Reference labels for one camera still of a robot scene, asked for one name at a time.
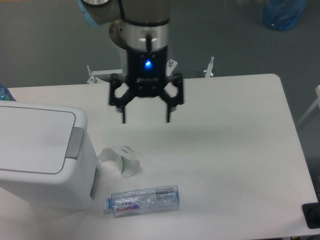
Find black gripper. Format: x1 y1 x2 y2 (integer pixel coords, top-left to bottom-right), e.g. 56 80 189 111
109 47 184 124

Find white push-lid trash can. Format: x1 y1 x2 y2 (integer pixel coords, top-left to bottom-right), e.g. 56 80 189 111
0 100 100 210

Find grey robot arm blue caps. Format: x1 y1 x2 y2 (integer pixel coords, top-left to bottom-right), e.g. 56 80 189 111
78 0 184 122

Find blue bottle behind trash can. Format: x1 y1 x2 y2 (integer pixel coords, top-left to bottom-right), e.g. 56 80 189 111
0 84 16 101

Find crumpled white paper wrapper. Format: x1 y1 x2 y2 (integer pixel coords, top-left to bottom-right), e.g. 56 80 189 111
97 145 140 179

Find empty clear plastic bottle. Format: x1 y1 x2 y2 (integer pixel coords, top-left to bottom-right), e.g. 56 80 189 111
103 185 180 217

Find blue plastic bag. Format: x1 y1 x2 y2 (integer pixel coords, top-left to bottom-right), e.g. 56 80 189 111
262 0 309 31

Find black device at table edge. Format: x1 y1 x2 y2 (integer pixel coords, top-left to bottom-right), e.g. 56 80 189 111
302 202 320 229

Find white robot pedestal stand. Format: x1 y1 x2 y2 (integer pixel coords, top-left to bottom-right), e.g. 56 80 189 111
86 21 179 85

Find white frame at right edge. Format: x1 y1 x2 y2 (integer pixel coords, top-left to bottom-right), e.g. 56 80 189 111
296 85 320 129

